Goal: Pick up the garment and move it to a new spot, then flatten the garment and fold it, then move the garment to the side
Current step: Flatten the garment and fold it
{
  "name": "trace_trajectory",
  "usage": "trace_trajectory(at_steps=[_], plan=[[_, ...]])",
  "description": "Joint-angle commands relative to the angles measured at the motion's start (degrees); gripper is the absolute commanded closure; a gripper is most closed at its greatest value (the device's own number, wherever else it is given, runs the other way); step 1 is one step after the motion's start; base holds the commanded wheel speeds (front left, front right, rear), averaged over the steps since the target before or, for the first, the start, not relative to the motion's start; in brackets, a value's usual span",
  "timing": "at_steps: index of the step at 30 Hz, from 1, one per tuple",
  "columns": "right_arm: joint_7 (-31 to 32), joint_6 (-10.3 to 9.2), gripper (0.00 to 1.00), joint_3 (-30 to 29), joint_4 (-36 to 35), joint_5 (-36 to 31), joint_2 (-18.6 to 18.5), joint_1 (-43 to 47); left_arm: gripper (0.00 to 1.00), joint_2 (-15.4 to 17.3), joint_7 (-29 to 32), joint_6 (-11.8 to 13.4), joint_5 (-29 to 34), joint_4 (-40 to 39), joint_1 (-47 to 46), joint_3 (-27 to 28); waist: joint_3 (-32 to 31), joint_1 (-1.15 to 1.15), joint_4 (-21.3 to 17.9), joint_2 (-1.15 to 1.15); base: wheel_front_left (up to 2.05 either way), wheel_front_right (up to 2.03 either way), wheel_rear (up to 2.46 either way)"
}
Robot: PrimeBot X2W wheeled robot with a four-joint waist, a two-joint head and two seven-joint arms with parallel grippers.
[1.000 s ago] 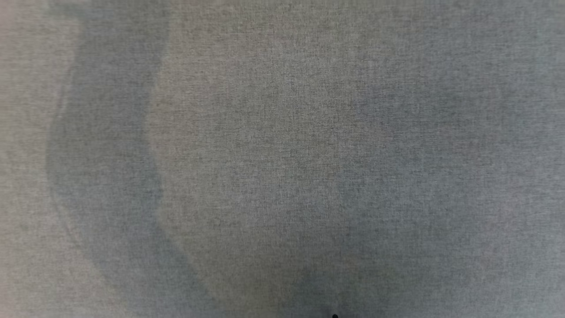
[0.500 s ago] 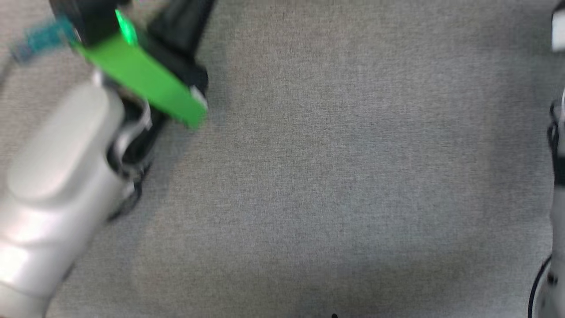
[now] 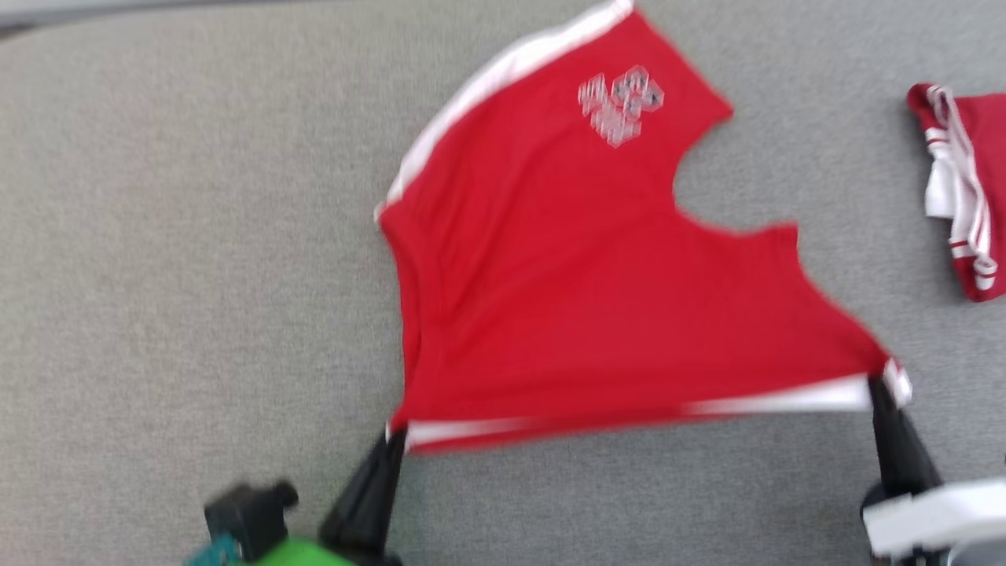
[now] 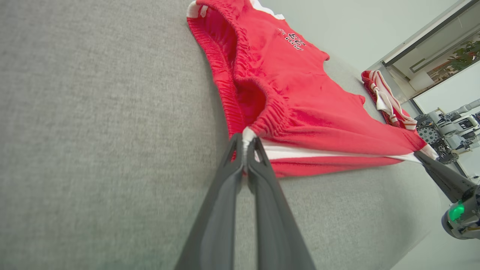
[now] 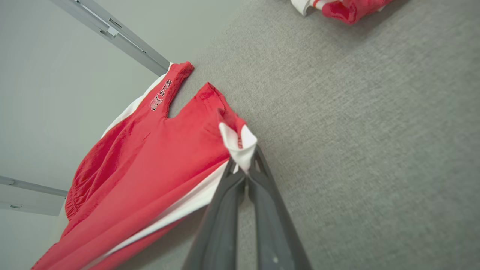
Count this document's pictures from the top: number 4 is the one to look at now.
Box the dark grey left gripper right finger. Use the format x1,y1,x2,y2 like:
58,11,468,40
247,138,315,270

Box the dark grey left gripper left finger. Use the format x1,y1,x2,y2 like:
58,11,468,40
175,134,243,270

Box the grey right gripper body green band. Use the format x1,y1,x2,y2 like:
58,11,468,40
442,184,480,240

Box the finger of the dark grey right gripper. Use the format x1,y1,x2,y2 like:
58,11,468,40
414,151,475,203

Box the red top with white striped trim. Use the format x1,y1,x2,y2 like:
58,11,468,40
361,70,418,131

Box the red shorts with white stripe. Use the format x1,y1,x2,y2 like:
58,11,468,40
186,0,439,179

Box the grey wheeled robot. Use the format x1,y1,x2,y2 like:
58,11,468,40
414,99,480,177

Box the white plant pot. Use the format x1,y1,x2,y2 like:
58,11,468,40
409,71,436,92

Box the green potted plant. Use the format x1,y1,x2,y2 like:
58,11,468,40
448,39,480,72

